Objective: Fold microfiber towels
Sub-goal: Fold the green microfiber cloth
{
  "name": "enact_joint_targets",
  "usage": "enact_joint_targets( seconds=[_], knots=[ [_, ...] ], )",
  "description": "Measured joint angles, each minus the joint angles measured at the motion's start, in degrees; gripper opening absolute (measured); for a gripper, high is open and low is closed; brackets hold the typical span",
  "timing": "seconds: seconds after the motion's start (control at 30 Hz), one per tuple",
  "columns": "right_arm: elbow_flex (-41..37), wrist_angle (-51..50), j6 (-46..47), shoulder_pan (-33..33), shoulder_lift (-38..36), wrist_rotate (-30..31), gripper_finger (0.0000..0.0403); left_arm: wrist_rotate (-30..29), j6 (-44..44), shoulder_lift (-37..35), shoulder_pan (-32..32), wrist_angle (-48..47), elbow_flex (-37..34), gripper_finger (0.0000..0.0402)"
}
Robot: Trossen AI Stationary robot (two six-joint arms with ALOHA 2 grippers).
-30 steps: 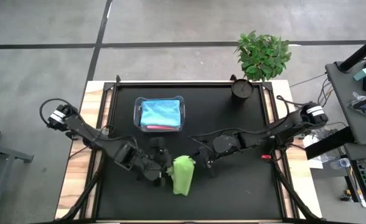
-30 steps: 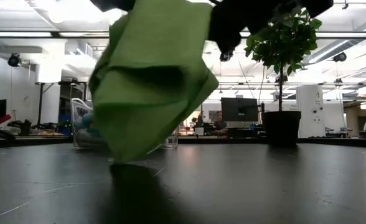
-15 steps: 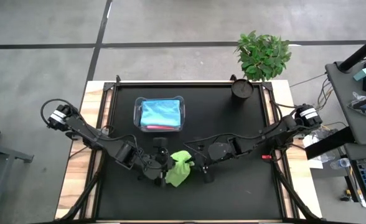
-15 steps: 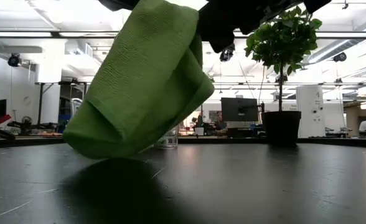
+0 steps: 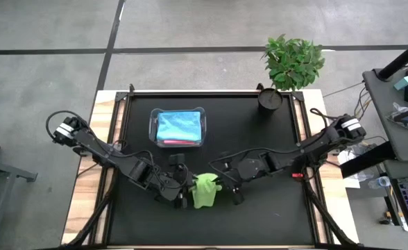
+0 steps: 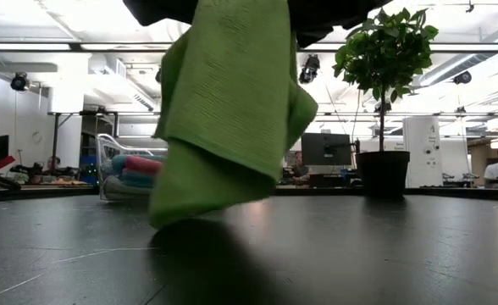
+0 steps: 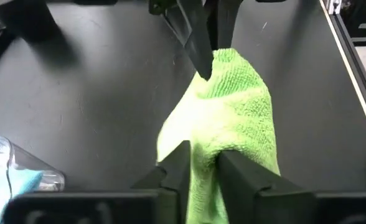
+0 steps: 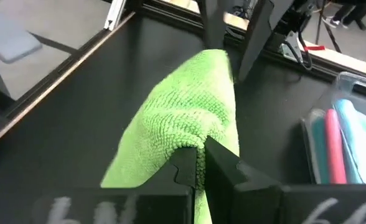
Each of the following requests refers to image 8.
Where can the pink microfiber towel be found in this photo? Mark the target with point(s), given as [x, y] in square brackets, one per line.
[335, 149]

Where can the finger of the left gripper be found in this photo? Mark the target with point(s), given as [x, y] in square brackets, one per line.
[257, 37]
[214, 25]

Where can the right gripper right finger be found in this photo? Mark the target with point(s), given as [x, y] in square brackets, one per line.
[232, 193]

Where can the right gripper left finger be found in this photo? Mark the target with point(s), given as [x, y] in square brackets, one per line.
[176, 171]

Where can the clear plastic bin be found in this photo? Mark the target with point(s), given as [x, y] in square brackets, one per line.
[351, 84]

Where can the light blue microfiber towel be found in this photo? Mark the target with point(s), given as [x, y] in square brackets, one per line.
[363, 140]

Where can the person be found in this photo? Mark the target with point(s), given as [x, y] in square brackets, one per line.
[341, 12]

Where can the small red tag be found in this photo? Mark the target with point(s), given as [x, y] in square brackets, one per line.
[314, 48]

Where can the silver aluminium bar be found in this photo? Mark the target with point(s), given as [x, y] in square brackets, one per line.
[114, 15]

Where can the green microfiber towel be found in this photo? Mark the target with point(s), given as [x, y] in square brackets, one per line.
[186, 109]

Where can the silver corner bracket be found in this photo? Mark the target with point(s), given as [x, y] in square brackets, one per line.
[290, 46]

